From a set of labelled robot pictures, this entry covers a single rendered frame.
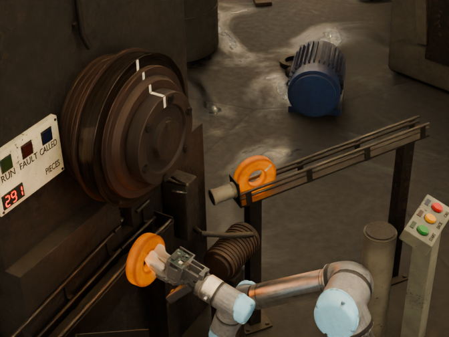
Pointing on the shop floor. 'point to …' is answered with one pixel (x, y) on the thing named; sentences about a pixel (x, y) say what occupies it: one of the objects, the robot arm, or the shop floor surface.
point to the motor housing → (231, 259)
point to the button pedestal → (421, 270)
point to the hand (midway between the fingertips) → (145, 254)
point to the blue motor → (317, 79)
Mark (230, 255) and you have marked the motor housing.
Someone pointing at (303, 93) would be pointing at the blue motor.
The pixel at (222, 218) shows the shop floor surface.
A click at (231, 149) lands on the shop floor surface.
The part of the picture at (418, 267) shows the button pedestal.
